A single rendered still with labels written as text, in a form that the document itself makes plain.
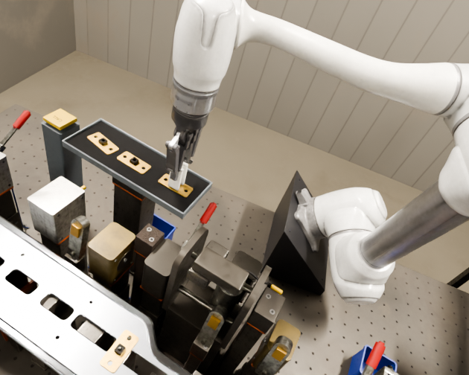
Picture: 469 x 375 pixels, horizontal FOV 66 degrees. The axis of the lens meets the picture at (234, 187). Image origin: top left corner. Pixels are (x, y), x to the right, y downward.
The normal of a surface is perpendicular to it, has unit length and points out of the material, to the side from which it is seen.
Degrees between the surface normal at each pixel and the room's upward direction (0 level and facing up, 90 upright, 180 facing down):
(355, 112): 90
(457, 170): 101
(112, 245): 0
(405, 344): 0
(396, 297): 0
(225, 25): 76
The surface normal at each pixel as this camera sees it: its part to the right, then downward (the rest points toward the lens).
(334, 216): -0.62, -0.33
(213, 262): 0.25, -0.68
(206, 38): 0.07, 0.61
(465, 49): -0.30, 0.63
